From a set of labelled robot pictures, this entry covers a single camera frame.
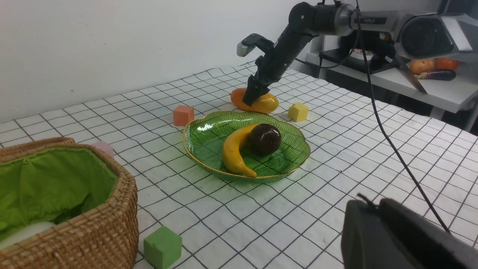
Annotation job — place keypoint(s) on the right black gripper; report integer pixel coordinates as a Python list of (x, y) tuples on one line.
[(271, 66)]

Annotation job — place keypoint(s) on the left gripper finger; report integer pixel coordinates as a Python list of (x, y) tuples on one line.
[(389, 235)]

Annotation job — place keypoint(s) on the orange toy mango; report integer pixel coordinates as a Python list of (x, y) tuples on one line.
[(265, 104)]

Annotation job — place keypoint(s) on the purple toy mangosteen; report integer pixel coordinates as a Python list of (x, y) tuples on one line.
[(265, 139)]

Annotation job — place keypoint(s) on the yellow toy banana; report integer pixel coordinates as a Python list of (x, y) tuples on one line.
[(232, 146)]

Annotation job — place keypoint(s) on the white toy radish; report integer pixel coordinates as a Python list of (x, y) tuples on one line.
[(26, 232)]

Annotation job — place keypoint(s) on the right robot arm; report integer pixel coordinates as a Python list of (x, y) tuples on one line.
[(416, 36)]

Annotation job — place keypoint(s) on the yellow foam cube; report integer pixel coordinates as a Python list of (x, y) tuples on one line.
[(298, 112)]

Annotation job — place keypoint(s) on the green glass leaf plate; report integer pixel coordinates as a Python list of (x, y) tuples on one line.
[(204, 139)]

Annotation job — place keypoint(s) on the orange foam cube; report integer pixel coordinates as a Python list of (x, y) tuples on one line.
[(183, 115)]

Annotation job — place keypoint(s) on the checkered white tablecloth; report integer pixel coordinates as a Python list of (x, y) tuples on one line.
[(295, 223)]

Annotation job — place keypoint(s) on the black tray with bowl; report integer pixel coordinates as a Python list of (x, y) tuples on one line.
[(356, 62)]

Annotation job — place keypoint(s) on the white side table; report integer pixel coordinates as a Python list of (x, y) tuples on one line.
[(443, 96)]

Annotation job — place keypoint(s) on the pink foam cube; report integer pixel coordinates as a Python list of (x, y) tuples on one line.
[(104, 147)]

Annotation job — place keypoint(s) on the orange toy fruit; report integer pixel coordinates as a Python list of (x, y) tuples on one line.
[(419, 66)]

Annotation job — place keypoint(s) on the purple toy eggplant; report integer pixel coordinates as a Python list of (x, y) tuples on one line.
[(437, 74)]

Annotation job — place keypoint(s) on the red toy fruit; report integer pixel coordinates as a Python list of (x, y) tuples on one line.
[(446, 63)]

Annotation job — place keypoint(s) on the green foam cube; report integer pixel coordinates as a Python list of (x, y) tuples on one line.
[(162, 248)]

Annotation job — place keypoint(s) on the woven wicker basket green lining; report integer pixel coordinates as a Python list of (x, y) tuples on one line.
[(90, 197)]

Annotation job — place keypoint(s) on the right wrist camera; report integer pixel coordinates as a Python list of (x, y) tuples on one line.
[(253, 41)]

